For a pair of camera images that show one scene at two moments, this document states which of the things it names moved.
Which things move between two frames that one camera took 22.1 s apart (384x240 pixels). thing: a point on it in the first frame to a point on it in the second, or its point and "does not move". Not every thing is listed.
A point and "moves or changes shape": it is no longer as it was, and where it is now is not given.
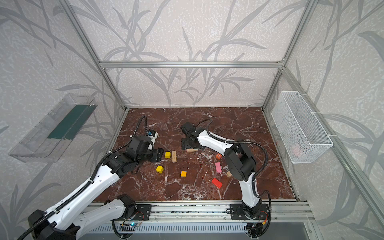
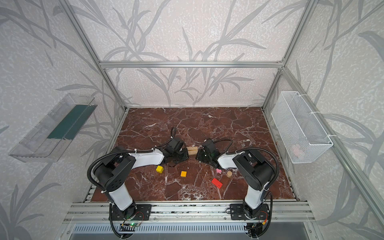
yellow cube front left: x=159 y=169 does not move
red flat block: x=217 y=183 does not move
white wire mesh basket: x=305 y=139 does not move
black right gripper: x=186 y=141 to x=202 y=153
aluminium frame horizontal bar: x=192 y=64 does not move
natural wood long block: x=174 y=156 moves or changes shape
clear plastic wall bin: x=48 y=141 does not move
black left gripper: x=156 y=154 to x=181 y=154
